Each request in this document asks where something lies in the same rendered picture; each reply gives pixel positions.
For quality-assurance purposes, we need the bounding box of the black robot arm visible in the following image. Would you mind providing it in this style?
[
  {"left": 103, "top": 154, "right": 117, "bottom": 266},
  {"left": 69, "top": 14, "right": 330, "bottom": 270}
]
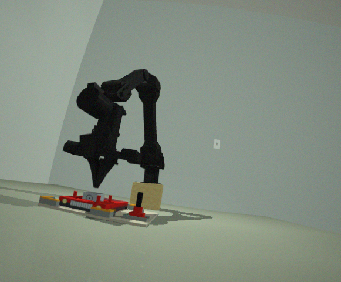
[{"left": 76, "top": 69, "right": 165, "bottom": 184}]

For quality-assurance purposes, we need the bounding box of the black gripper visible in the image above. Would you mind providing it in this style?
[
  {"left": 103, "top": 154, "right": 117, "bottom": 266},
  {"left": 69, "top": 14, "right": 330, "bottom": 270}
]
[{"left": 63, "top": 122, "right": 141, "bottom": 188}]

